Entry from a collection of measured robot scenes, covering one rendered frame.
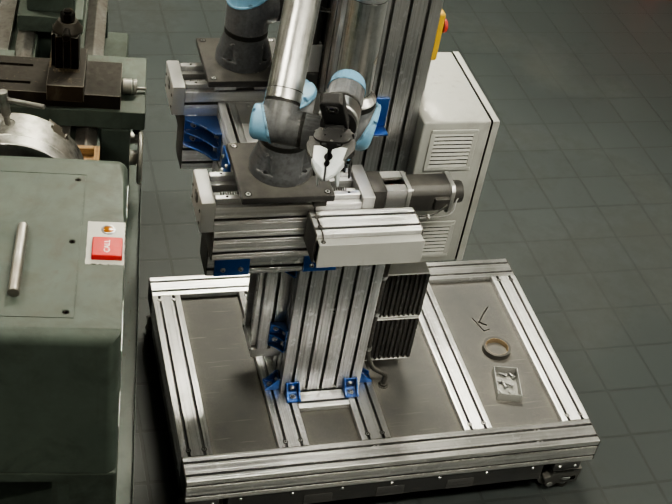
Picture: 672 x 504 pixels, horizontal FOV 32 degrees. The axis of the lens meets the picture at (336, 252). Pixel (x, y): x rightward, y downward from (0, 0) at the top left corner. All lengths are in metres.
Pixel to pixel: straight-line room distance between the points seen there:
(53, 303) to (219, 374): 1.40
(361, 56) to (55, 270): 0.80
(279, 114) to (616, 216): 2.79
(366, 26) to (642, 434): 2.04
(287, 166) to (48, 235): 0.61
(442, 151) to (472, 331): 1.05
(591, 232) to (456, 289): 0.96
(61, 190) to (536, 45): 3.85
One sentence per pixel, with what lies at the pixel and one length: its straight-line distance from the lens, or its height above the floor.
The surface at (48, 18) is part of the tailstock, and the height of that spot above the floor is 0.91.
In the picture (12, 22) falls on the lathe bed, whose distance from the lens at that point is 3.94.
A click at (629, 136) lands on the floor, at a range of 5.57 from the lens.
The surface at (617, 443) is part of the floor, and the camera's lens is 4.07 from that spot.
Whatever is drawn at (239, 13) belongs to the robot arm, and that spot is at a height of 1.33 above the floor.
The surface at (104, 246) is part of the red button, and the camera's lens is 2.42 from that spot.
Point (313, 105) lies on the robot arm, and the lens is 2.71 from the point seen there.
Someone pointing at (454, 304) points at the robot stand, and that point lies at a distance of 4.03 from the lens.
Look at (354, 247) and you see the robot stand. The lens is 2.81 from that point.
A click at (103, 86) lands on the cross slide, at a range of 3.44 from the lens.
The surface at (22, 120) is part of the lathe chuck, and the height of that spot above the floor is 1.24.
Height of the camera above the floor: 2.83
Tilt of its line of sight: 39 degrees down
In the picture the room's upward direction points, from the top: 10 degrees clockwise
